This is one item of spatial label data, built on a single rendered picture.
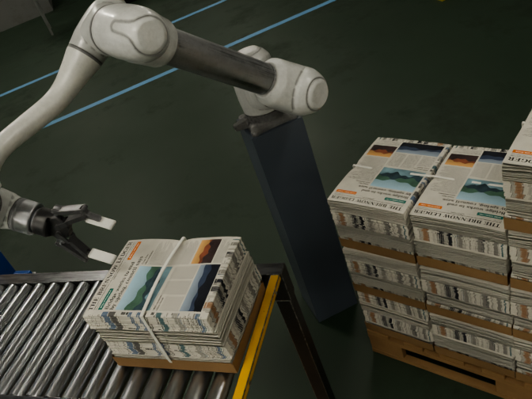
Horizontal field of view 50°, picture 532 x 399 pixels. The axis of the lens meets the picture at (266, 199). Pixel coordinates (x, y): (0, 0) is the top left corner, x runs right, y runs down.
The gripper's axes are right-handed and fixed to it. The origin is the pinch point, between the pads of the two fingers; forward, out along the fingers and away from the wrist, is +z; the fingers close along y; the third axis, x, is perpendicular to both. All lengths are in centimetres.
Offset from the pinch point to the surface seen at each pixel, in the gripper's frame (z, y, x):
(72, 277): -26, 53, -22
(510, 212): 99, -22, -31
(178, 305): 23.1, 2.0, 11.1
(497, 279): 107, 4, -32
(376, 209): 68, 2, -46
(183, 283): 21.8, 2.7, 3.9
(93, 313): 1.5, 13.4, 13.6
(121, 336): 9.4, 18.8, 14.1
